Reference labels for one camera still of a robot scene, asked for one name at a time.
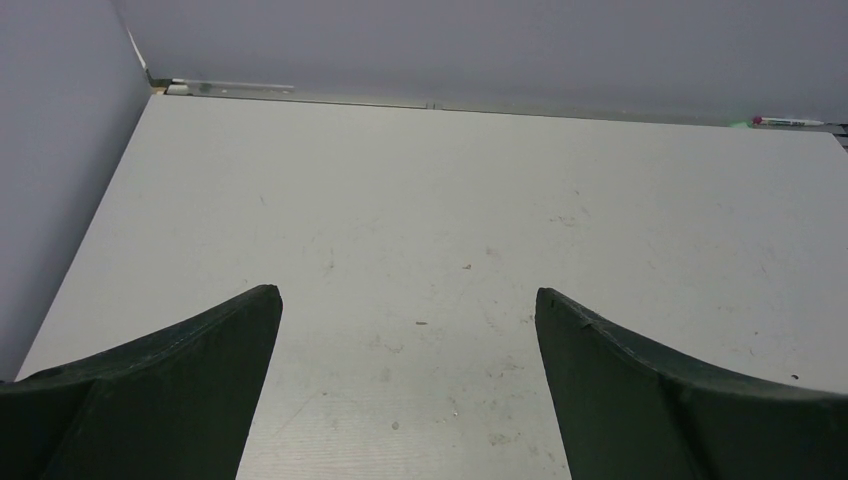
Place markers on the red white marker pen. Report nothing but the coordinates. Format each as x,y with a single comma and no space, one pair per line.
786,122

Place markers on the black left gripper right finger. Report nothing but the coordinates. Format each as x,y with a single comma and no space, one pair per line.
629,407

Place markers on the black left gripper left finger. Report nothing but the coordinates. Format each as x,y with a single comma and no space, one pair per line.
174,404

